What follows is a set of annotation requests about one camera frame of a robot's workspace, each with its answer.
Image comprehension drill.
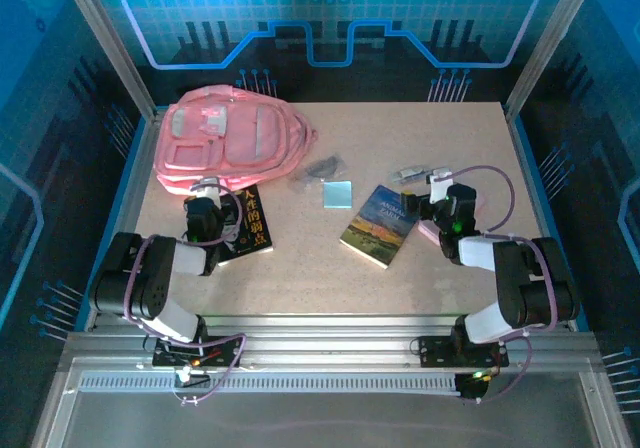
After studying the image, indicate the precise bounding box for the grey metal panel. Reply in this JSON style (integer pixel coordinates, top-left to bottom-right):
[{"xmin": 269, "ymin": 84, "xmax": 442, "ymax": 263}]
[{"xmin": 29, "ymin": 357, "xmax": 634, "ymax": 448}]

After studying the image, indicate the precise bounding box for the aluminium frame post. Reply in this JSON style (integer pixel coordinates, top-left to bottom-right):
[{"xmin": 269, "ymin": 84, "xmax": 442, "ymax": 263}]
[
  {"xmin": 53, "ymin": 0, "xmax": 162, "ymax": 122},
  {"xmin": 503, "ymin": 0, "xmax": 604, "ymax": 123}
]

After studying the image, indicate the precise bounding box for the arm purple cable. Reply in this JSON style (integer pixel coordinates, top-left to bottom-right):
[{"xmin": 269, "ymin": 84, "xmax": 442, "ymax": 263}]
[
  {"xmin": 122, "ymin": 182, "xmax": 249, "ymax": 408},
  {"xmin": 432, "ymin": 165, "xmax": 561, "ymax": 405}
]

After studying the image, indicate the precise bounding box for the light blue square notepad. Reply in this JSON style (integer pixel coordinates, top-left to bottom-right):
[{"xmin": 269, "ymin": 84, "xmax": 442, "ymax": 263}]
[{"xmin": 322, "ymin": 180, "xmax": 354, "ymax": 211}]

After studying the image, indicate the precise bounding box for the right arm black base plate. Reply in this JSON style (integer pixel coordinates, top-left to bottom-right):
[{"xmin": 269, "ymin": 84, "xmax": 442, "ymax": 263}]
[{"xmin": 416, "ymin": 335, "xmax": 511, "ymax": 369}]

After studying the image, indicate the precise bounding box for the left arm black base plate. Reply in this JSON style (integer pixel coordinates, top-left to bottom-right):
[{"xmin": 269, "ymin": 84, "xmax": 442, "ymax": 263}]
[{"xmin": 151, "ymin": 335, "xmax": 247, "ymax": 369}]

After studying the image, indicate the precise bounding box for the pink case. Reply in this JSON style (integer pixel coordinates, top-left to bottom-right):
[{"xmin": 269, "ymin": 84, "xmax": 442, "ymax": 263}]
[{"xmin": 416, "ymin": 219, "xmax": 442, "ymax": 243}]

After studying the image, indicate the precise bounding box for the aluminium mounting rail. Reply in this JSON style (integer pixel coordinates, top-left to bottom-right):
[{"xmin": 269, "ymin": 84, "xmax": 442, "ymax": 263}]
[{"xmin": 59, "ymin": 312, "xmax": 604, "ymax": 372}]

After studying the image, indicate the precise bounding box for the black book with portrait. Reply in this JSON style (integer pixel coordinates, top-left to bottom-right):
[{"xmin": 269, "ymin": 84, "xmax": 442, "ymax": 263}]
[{"xmin": 217, "ymin": 183, "xmax": 275, "ymax": 268}]

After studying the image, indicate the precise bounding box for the white cable connector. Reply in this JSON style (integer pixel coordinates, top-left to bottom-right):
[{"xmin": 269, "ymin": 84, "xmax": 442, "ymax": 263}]
[{"xmin": 174, "ymin": 367, "xmax": 211, "ymax": 389}]

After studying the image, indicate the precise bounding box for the black controller box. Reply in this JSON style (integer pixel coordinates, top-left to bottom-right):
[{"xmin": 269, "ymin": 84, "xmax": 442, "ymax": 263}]
[{"xmin": 453, "ymin": 370, "xmax": 495, "ymax": 403}]

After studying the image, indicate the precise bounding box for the aluminium side rail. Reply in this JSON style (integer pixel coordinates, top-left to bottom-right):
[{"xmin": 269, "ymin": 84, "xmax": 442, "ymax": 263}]
[{"xmin": 82, "ymin": 110, "xmax": 164, "ymax": 332}]

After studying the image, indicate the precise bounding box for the Animal Farm paperback book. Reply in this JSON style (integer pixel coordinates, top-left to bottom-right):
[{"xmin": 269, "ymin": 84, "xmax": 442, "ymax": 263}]
[{"xmin": 338, "ymin": 184, "xmax": 420, "ymax": 270}]

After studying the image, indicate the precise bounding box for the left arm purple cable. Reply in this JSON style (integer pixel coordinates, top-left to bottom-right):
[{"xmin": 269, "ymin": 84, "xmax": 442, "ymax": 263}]
[{"xmin": 122, "ymin": 182, "xmax": 249, "ymax": 408}]

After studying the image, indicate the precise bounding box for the clear bag of rulers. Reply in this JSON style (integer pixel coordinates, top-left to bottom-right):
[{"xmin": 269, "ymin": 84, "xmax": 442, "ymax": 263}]
[{"xmin": 291, "ymin": 151, "xmax": 350, "ymax": 191}]

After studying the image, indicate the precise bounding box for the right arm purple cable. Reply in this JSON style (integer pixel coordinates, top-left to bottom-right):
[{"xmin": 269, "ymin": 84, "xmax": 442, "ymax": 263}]
[{"xmin": 432, "ymin": 165, "xmax": 561, "ymax": 405}]

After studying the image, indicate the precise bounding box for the slotted grey cable duct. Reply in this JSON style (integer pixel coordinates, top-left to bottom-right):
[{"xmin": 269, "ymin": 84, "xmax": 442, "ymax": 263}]
[{"xmin": 78, "ymin": 373, "xmax": 464, "ymax": 395}]

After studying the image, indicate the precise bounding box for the blue side rail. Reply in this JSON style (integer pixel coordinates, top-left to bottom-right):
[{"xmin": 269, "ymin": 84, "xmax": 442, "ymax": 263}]
[{"xmin": 505, "ymin": 110, "xmax": 594, "ymax": 332}]

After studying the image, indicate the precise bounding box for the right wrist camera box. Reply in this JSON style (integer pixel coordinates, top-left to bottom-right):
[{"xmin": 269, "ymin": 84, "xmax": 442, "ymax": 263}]
[{"xmin": 427, "ymin": 167, "xmax": 454, "ymax": 194}]

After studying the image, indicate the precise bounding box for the pink backpack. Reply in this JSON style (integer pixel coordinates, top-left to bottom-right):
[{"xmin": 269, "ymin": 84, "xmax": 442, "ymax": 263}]
[{"xmin": 152, "ymin": 85, "xmax": 320, "ymax": 197}]

